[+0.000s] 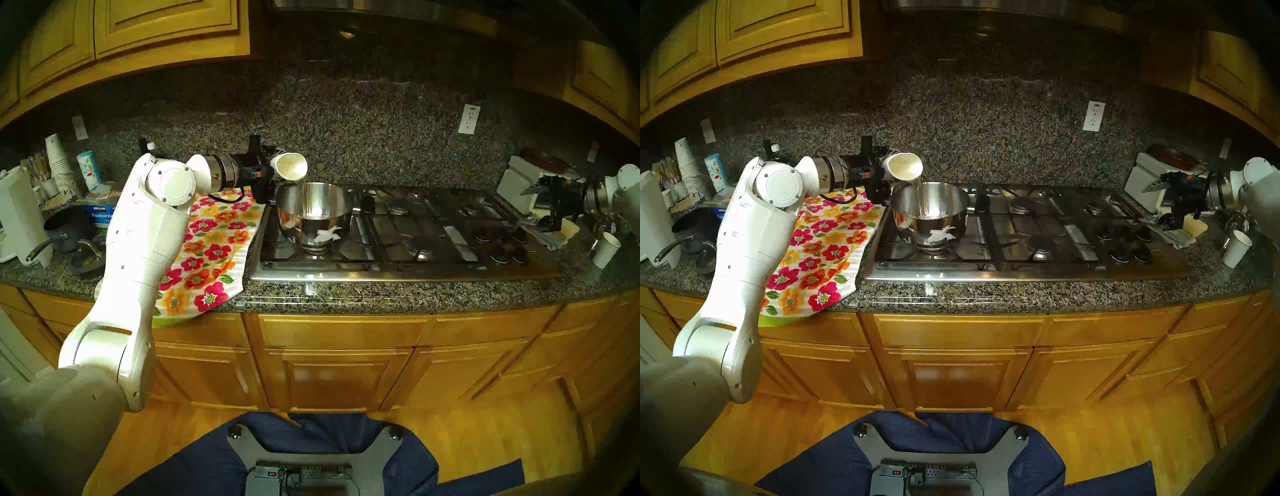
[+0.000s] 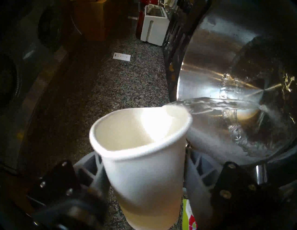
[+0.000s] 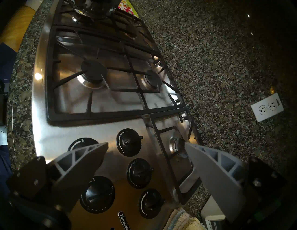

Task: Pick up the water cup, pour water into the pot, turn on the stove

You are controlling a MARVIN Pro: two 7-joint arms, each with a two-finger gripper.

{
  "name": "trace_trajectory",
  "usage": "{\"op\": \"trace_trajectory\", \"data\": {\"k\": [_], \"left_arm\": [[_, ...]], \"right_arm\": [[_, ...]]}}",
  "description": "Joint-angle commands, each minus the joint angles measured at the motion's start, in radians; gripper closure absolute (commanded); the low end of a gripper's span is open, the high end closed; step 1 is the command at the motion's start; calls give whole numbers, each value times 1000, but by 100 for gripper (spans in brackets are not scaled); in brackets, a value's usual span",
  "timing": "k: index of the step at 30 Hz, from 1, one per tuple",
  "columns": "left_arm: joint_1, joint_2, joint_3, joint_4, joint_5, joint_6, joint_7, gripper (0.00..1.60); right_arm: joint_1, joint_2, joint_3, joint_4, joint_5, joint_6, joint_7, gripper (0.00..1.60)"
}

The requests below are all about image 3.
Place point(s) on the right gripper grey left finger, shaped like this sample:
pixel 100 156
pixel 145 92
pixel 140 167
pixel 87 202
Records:
pixel 76 176

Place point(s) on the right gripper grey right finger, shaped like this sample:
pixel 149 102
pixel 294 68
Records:
pixel 215 180

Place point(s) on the black stove knob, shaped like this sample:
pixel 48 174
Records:
pixel 150 203
pixel 139 172
pixel 99 194
pixel 81 142
pixel 128 142

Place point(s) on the wide black stove grate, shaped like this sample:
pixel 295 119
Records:
pixel 92 116
pixel 150 44

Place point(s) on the narrow black stove grate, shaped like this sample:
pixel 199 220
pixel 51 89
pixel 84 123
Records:
pixel 159 139

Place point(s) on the stainless steel pot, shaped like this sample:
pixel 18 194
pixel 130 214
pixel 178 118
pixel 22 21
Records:
pixel 92 7

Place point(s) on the white toaster oven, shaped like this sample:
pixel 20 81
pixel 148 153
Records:
pixel 211 208

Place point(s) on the stainless steel gas cooktop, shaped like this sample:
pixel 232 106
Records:
pixel 69 136

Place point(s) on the folded yellow dish cloth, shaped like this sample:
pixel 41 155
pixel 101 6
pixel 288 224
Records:
pixel 181 220

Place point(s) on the floral kitchen towel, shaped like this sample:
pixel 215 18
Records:
pixel 127 7

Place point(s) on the white wall power outlet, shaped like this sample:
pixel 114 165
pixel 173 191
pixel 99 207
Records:
pixel 266 107

